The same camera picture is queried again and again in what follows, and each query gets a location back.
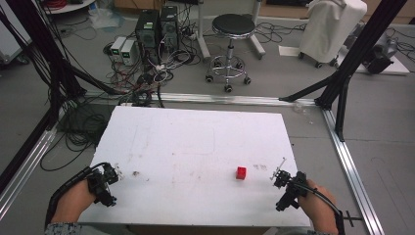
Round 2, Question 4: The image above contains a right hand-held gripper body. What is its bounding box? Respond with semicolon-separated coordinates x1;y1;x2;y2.
275;170;308;212

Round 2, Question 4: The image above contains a white power supply unit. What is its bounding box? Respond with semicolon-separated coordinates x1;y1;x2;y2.
120;38;137;67
110;35;127;63

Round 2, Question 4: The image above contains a black device on white board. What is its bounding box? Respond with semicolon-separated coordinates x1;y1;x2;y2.
361;32;411;76

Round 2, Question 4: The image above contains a white round table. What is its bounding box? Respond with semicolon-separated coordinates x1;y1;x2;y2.
41;0;98;16

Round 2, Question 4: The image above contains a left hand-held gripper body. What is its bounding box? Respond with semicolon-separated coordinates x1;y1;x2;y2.
86;166;119;208

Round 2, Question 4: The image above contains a black computer tower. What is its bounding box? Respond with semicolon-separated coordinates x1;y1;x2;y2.
134;9;161;65
159;5;180;53

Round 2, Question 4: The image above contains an aluminium floor rail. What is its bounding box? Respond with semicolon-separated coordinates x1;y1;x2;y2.
0;127;60;221
320;108;387;235
81;90;318;108

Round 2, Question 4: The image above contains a person's left hand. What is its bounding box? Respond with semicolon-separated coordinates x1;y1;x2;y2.
51;179;98;225

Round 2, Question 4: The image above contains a white covered cart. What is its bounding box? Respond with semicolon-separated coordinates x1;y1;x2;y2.
298;0;368;70

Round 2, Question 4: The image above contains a black frame post with cables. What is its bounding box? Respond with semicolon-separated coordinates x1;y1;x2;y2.
0;0;125;194

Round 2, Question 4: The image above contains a person's right hand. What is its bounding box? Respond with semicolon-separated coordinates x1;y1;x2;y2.
297;179;340;235

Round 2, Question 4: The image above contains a coil of black cables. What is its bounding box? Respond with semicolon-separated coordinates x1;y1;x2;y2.
39;103;115;172

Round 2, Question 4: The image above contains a white desk leg frame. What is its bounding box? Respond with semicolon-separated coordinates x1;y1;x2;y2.
195;0;267;62

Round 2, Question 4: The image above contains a tangle of floor cables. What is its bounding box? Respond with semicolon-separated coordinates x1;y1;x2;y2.
103;42;201;109

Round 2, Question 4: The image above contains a black round stool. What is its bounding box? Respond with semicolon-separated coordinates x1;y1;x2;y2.
205;13;257;94

